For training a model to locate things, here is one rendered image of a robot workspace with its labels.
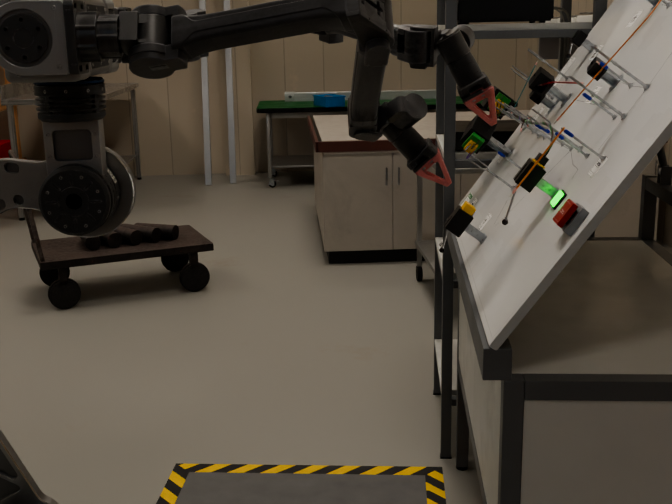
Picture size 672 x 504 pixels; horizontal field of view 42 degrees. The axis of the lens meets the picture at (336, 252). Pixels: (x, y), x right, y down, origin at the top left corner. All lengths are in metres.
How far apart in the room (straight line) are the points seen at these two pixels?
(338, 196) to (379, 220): 0.30
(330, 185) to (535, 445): 3.84
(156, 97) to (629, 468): 7.96
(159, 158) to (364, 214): 4.26
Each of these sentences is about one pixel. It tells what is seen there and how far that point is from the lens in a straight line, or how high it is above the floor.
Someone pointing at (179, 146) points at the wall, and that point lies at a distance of 9.37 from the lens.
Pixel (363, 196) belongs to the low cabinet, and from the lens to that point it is 5.48.
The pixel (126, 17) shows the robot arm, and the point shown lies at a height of 1.48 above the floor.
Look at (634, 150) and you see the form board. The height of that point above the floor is 1.23.
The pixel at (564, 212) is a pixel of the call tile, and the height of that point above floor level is 1.12.
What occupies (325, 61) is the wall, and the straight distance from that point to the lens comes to 9.24.
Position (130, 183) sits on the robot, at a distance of 1.91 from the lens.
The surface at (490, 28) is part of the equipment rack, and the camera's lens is 2.86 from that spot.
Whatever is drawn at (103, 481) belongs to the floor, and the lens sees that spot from 3.15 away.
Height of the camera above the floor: 1.46
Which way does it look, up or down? 14 degrees down
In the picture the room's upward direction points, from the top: 1 degrees counter-clockwise
